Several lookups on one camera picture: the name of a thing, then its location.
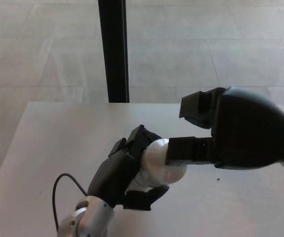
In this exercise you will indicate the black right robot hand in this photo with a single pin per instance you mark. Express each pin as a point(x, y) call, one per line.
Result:
point(250, 130)

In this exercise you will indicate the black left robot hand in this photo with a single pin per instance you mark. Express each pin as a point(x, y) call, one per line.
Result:
point(112, 175)

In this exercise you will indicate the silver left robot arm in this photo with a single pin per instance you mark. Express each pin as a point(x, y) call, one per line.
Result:
point(90, 219)

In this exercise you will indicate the white plastic bottle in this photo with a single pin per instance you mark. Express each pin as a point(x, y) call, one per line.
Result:
point(159, 163)

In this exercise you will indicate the black vertical window post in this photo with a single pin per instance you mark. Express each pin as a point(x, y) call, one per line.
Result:
point(115, 51)

